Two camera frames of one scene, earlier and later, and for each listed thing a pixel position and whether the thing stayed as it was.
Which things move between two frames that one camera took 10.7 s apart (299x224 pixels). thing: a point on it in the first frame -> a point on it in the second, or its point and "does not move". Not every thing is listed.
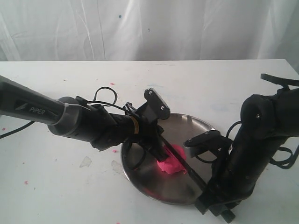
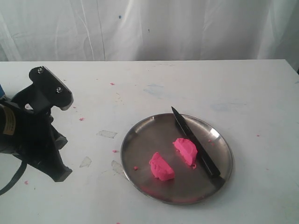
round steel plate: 143,170 does not move
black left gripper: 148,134 -> 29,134
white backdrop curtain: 83,30 does not move
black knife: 184,163 -> 201,148
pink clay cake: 171,164 -> 161,169
